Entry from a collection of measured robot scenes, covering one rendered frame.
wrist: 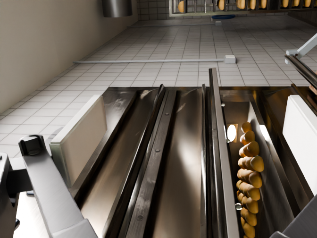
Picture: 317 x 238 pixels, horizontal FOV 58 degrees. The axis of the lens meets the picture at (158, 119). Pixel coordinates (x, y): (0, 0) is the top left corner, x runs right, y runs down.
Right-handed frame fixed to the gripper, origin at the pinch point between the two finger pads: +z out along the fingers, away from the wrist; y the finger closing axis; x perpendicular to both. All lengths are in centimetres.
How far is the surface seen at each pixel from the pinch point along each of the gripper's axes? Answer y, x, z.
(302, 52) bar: 36, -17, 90
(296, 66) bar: 31, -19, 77
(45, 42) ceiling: -112, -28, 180
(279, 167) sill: 30, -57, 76
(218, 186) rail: 6, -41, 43
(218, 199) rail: 5, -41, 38
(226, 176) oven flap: 8, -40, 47
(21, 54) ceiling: -112, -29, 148
